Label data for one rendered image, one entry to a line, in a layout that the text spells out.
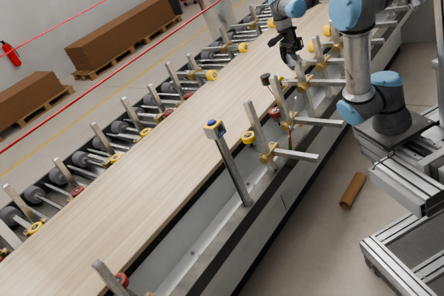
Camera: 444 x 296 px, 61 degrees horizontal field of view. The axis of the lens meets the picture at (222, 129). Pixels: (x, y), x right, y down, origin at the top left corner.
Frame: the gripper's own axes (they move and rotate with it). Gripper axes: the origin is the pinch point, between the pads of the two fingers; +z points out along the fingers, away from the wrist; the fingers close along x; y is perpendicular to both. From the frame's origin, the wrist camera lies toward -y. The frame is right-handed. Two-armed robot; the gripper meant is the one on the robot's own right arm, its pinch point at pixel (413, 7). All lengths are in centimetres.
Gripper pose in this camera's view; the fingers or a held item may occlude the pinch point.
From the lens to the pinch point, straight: 223.4
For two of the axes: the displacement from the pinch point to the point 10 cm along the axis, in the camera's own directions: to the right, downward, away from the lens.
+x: 8.2, -5.1, 2.5
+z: 3.5, 8.0, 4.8
